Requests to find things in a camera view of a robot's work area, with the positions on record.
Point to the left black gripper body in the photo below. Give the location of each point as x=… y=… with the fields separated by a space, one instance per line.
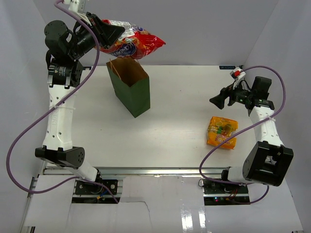
x=87 y=40

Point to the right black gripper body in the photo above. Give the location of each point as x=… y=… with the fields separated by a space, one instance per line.
x=238 y=95

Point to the large red snack bag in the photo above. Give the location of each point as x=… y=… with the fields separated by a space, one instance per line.
x=135 y=42

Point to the orange snack bag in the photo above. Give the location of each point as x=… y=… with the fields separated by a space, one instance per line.
x=220 y=129

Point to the green brown paper bag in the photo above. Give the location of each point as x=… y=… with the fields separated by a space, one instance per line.
x=131 y=84

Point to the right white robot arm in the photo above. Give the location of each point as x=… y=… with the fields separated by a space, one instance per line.
x=269 y=160

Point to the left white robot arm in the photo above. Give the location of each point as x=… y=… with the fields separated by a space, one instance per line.
x=65 y=48

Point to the right blue corner label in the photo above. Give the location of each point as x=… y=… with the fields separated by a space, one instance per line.
x=227 y=67

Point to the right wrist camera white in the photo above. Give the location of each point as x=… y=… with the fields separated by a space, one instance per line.
x=238 y=75

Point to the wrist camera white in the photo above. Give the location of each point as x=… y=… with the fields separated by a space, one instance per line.
x=238 y=75
x=77 y=7

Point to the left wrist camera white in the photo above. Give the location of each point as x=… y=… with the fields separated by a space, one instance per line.
x=77 y=7

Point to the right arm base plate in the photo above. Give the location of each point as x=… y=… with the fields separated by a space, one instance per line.
x=221 y=194

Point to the aluminium front rail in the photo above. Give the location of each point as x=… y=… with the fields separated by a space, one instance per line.
x=209 y=171

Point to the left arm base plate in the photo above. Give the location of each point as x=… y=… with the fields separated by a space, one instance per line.
x=84 y=188

